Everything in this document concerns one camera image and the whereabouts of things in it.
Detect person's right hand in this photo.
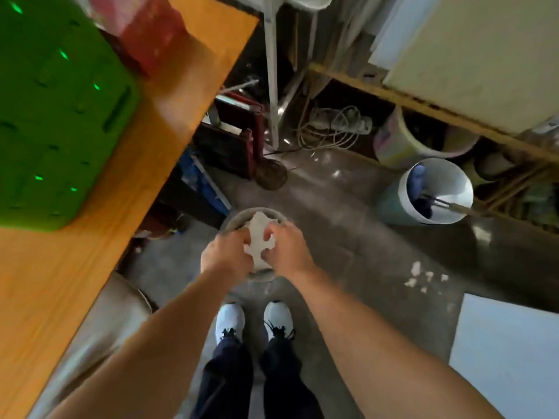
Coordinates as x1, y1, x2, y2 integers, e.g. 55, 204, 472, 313
261, 221, 319, 280

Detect person's left hand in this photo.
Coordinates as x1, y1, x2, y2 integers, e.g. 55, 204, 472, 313
200, 228, 255, 285

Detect white paper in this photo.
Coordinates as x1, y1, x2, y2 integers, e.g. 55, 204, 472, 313
241, 211, 281, 274

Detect person's left forearm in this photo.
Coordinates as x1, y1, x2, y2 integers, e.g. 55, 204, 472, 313
44, 265, 238, 419

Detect person's right forearm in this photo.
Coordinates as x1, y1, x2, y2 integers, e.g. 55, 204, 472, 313
282, 262, 507, 419

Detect grey round waste bin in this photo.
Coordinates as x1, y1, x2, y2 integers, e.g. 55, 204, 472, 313
218, 207, 291, 283

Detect person's left white shoe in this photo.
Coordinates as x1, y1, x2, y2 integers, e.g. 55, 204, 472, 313
215, 303, 246, 346

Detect person's white shoe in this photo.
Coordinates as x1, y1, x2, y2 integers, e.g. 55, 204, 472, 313
263, 300, 297, 344
215, 303, 246, 346

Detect person's right white shoe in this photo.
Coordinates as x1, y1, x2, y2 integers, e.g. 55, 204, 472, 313
263, 300, 297, 344

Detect blue box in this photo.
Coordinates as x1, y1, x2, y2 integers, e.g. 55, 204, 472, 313
177, 149, 232, 216

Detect dark red crate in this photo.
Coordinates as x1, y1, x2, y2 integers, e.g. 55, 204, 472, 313
191, 94, 268, 181

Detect person's dark trousers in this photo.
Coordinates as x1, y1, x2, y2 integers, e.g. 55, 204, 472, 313
191, 331, 325, 419

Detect white paper scraps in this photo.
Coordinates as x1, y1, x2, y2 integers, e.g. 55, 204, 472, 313
403, 261, 450, 294

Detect blue cloth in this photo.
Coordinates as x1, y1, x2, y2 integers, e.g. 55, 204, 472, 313
407, 164, 435, 220

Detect pastel patterned bucket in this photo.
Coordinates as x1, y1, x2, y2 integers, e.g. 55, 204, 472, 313
373, 105, 482, 171

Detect grey chair seat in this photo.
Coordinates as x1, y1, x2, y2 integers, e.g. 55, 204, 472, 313
26, 271, 159, 419

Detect white metal stand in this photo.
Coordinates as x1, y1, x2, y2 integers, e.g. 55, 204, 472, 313
227, 0, 332, 150

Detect white plastic bucket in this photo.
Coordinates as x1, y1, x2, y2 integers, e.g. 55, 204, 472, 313
377, 157, 475, 227

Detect green plastic crate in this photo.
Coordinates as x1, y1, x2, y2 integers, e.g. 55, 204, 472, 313
0, 0, 141, 232

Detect red box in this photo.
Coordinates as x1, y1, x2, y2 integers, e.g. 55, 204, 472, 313
86, 0, 187, 78

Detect white flat board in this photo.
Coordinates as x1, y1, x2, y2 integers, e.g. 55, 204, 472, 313
449, 293, 559, 419

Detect cream board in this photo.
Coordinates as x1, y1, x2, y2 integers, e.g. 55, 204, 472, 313
383, 0, 559, 136

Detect round wire fan guard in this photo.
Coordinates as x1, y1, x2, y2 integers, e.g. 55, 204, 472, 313
254, 159, 288, 191

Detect white power strip with cables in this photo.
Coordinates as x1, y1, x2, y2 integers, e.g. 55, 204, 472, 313
298, 105, 373, 151

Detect wooden-handled tool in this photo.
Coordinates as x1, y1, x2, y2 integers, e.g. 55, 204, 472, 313
420, 194, 490, 219

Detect yellow wooden rail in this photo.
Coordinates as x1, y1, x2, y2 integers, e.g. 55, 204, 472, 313
308, 62, 559, 165

